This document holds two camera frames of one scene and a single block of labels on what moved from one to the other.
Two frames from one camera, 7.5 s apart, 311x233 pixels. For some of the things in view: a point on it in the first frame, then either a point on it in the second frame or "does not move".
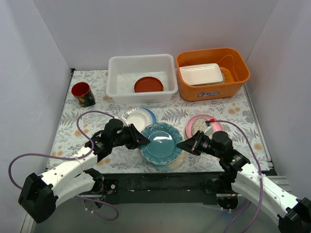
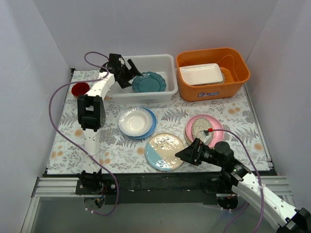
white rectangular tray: x=204 y=74 does not move
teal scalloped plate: x=162 y=148 -> x=149 y=82
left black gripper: x=131 y=136 -> x=125 y=76
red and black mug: x=81 y=91 does not move
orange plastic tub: x=235 y=72 does not move
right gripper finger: x=190 y=144 -> x=190 y=154
